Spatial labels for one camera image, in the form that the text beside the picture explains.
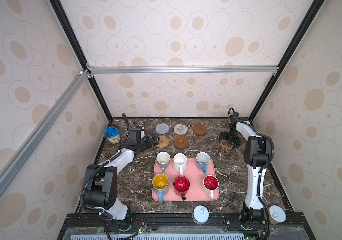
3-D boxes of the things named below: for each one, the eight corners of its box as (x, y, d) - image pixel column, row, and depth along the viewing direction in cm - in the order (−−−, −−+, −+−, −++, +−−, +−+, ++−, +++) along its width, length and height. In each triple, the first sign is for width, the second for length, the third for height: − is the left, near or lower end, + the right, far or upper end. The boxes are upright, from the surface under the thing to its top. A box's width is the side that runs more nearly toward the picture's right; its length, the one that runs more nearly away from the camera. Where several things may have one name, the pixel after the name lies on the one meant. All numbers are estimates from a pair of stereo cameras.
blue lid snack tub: (108, 146, 106) (102, 136, 97) (111, 136, 112) (106, 126, 103) (120, 146, 106) (115, 136, 97) (123, 136, 112) (119, 126, 103)
